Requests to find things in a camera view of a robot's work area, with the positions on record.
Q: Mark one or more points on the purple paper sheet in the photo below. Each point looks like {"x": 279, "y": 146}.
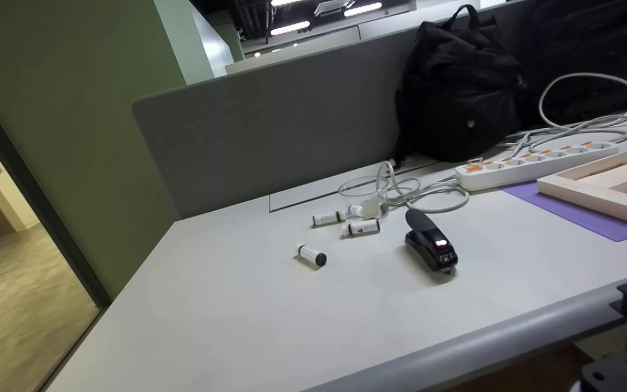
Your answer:
{"x": 580, "y": 213}

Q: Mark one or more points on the large black backpack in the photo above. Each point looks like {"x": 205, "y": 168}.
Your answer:
{"x": 580, "y": 49}

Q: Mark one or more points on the clear plastic cup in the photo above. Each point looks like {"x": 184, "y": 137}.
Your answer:
{"x": 361, "y": 191}

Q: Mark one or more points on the black clamp mount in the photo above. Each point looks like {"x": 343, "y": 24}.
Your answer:
{"x": 626, "y": 348}

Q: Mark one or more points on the white power strip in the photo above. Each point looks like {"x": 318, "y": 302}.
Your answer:
{"x": 531, "y": 165}

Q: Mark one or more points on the beige wooden frame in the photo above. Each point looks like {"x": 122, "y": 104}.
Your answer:
{"x": 613, "y": 185}

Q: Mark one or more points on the small white bottle black cap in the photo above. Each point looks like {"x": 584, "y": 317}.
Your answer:
{"x": 312, "y": 255}

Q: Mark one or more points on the black stapler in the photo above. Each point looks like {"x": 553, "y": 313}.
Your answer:
{"x": 430, "y": 242}

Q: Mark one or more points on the small white bottle brown label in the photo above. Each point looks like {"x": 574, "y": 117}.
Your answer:
{"x": 361, "y": 227}
{"x": 327, "y": 218}

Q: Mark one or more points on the grey desk divider panel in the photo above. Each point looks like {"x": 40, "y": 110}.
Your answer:
{"x": 270, "y": 130}

